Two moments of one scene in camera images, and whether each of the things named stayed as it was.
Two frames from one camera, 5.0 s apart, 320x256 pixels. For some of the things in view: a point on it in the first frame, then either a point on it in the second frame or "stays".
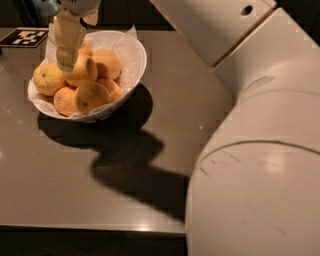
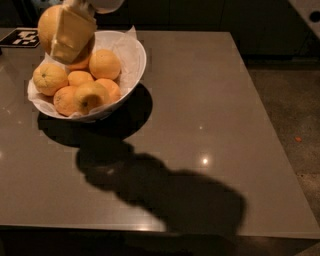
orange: x=108 y=64 stays
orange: x=89 y=96 stays
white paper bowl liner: x=129 y=50 stays
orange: x=85 y=69 -> x=47 y=26
